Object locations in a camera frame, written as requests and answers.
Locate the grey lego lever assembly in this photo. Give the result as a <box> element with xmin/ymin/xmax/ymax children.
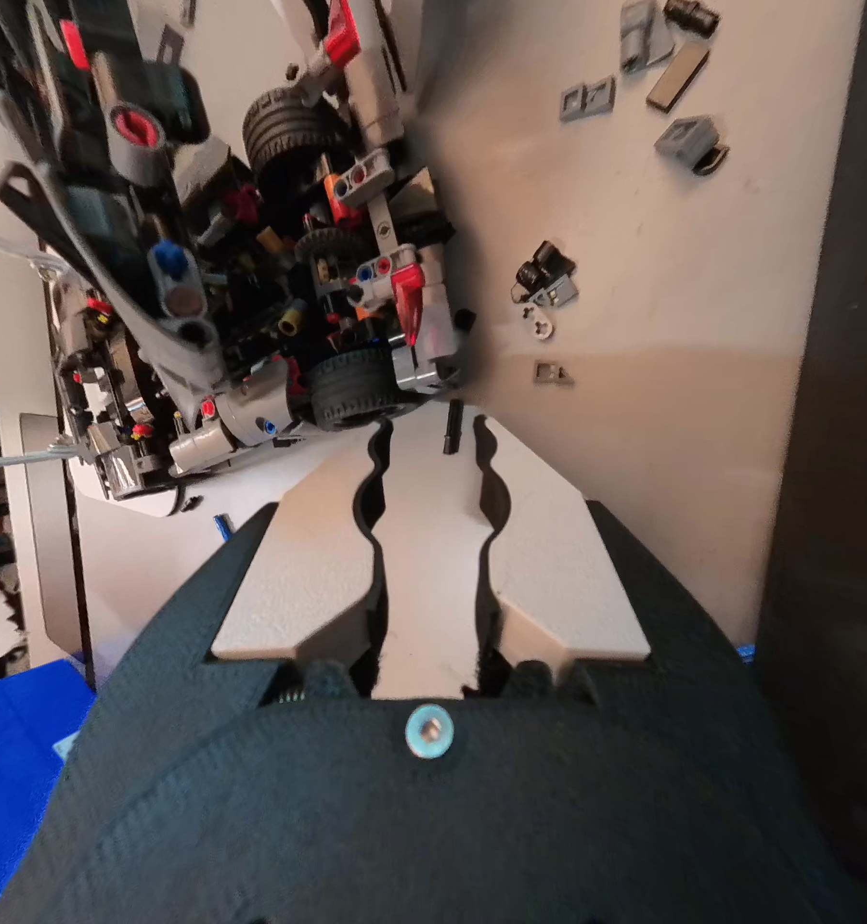
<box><xmin>285</xmin><ymin>0</ymin><xmax>409</xmax><ymax>149</ymax></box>

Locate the black lego pin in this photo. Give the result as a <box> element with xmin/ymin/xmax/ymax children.
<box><xmin>664</xmin><ymin>0</ymin><xmax>719</xmax><ymax>37</ymax></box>

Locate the light grey lego bracket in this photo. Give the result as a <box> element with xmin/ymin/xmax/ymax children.
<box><xmin>620</xmin><ymin>0</ymin><xmax>676</xmax><ymax>73</ymax></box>

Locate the black lego body section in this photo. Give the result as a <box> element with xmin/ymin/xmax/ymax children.
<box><xmin>47</xmin><ymin>285</ymin><xmax>189</xmax><ymax>501</ymax></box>

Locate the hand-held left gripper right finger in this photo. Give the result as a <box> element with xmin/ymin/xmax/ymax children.
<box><xmin>473</xmin><ymin>415</ymin><xmax>652</xmax><ymax>697</ymax></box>

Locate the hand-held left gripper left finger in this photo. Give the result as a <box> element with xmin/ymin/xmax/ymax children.
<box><xmin>209</xmin><ymin>419</ymin><xmax>392</xmax><ymax>697</ymax></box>

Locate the dark grey lego slope brick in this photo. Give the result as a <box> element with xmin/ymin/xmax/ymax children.
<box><xmin>653</xmin><ymin>115</ymin><xmax>730</xmax><ymax>176</ymax></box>

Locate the black curved lego brick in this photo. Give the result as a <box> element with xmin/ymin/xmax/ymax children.
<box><xmin>516</xmin><ymin>240</ymin><xmax>576</xmax><ymax>290</ymax></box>

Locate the white booklet stand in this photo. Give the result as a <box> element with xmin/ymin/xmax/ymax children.
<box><xmin>0</xmin><ymin>224</ymin><xmax>355</xmax><ymax>654</ymax></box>

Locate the blue storage bin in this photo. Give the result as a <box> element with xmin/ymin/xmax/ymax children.
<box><xmin>0</xmin><ymin>655</ymin><xmax>96</xmax><ymax>918</ymax></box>

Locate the dark lego tile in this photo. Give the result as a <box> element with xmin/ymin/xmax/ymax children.
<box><xmin>646</xmin><ymin>42</ymin><xmax>711</xmax><ymax>114</ymax></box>

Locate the black grey lego car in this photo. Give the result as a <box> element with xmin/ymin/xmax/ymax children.
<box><xmin>0</xmin><ymin>0</ymin><xmax>478</xmax><ymax>477</ymax></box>

